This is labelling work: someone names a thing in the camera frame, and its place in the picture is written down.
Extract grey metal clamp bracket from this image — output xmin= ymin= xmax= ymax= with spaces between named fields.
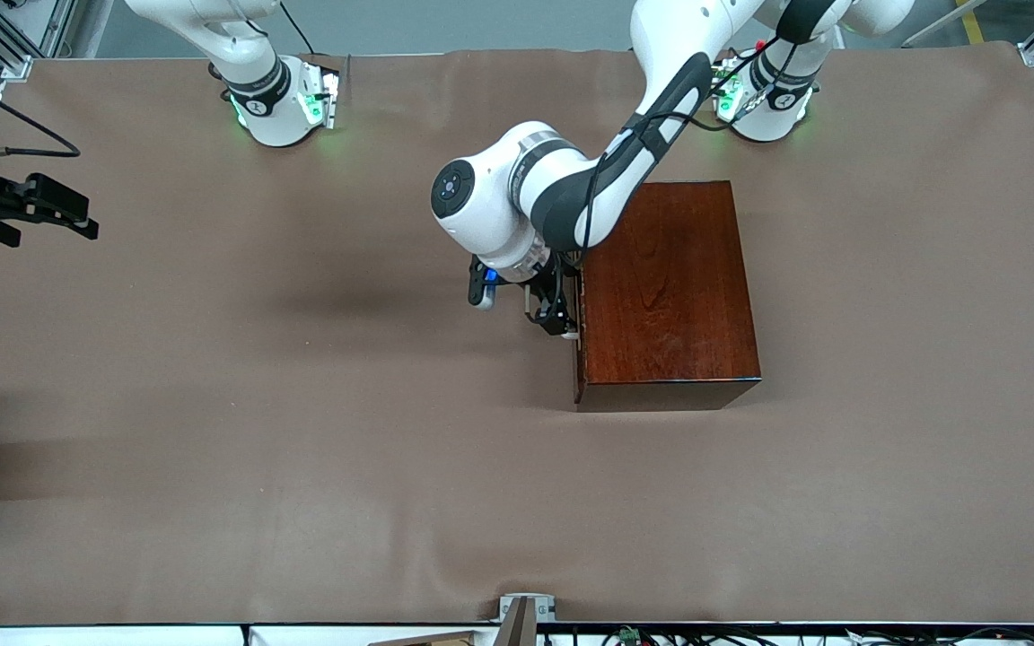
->
xmin=497 ymin=592 xmax=557 ymax=625

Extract white table edge rail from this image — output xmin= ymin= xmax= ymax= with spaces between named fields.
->
xmin=0 ymin=624 xmax=1034 ymax=646

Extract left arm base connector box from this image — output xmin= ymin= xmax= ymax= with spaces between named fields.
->
xmin=713 ymin=58 xmax=748 ymax=123

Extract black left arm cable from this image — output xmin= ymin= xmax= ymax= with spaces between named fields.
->
xmin=569 ymin=34 xmax=801 ymax=263

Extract tangled black cables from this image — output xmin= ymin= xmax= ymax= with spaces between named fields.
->
xmin=539 ymin=625 xmax=1034 ymax=646

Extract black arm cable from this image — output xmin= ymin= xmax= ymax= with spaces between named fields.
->
xmin=569 ymin=34 xmax=801 ymax=263
xmin=0 ymin=61 xmax=83 ymax=164

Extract brown table mat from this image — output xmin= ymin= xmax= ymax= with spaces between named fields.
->
xmin=0 ymin=45 xmax=1034 ymax=626

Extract black right base cable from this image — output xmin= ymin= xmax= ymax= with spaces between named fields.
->
xmin=277 ymin=0 xmax=319 ymax=57

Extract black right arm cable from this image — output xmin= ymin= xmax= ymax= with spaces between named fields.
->
xmin=0 ymin=61 xmax=83 ymax=164

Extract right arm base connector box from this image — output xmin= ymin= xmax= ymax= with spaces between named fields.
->
xmin=300 ymin=56 xmax=343 ymax=132

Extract dark red wooden cabinet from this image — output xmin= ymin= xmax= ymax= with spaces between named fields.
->
xmin=575 ymin=180 xmax=762 ymax=413

